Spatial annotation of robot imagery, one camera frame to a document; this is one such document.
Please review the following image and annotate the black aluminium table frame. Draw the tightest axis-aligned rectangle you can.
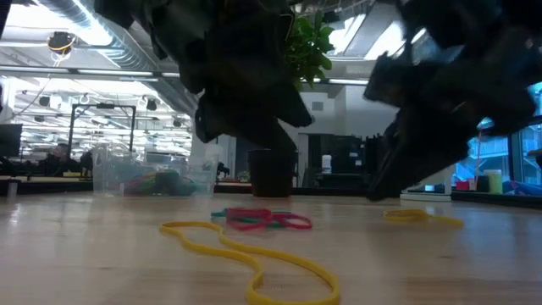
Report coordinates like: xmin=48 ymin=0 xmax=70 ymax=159
xmin=0 ymin=177 xmax=542 ymax=209

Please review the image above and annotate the light green cup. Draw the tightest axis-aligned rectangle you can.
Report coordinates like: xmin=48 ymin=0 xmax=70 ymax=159
xmin=484 ymin=169 xmax=504 ymax=195

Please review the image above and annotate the red rubber band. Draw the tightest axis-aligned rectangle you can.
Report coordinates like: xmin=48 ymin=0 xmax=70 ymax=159
xmin=124 ymin=176 xmax=146 ymax=197
xmin=225 ymin=207 xmax=313 ymax=232

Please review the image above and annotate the blue rubber band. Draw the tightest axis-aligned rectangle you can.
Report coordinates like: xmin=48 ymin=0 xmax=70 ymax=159
xmin=210 ymin=208 xmax=293 ymax=230
xmin=180 ymin=177 xmax=199 ymax=197

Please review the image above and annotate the clear plastic bin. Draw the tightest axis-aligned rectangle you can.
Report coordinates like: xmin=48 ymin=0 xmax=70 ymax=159
xmin=91 ymin=142 xmax=221 ymax=198

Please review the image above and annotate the black cabinet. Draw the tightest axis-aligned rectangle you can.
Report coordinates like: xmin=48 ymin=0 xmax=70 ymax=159
xmin=307 ymin=133 xmax=382 ymax=190

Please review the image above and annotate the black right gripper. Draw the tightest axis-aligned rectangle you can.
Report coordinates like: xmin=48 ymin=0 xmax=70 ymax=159
xmin=367 ymin=46 xmax=537 ymax=202

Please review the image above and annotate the round black ceiling device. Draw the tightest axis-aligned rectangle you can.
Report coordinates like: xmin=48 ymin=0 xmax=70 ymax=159
xmin=46 ymin=30 xmax=78 ymax=55

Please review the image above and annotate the yellow rubber band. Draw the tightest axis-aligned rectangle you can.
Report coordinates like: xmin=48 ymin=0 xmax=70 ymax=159
xmin=158 ymin=220 xmax=341 ymax=305
xmin=382 ymin=208 xmax=465 ymax=229

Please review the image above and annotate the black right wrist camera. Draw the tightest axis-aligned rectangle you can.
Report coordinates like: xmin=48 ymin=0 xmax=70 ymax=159
xmin=363 ymin=53 xmax=424 ymax=107

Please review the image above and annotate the long ceiling tube light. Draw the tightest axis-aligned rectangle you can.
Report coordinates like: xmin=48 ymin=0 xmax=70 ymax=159
xmin=75 ymin=67 xmax=369 ymax=87

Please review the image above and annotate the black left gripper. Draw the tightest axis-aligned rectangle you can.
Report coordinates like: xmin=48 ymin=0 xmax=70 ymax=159
xmin=185 ymin=25 xmax=314 ymax=153

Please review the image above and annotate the black metal gantry frame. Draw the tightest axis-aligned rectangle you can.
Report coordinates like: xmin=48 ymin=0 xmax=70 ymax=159
xmin=67 ymin=103 xmax=137 ymax=154

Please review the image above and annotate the green plant in black pot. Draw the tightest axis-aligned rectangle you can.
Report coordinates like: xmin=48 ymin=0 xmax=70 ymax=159
xmin=247 ymin=10 xmax=335 ymax=199

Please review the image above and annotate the person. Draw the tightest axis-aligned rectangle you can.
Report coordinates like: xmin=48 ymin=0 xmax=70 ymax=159
xmin=41 ymin=142 xmax=77 ymax=177

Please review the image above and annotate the black monitor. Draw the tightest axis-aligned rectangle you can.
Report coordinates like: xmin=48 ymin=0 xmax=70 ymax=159
xmin=0 ymin=123 xmax=23 ymax=158

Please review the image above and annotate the wide black rubber band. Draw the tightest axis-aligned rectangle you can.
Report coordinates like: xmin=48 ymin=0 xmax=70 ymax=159
xmin=154 ymin=169 xmax=182 ymax=196

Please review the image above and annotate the green rubber band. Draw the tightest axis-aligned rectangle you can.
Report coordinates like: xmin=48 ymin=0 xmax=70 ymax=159
xmin=138 ymin=172 xmax=158 ymax=195

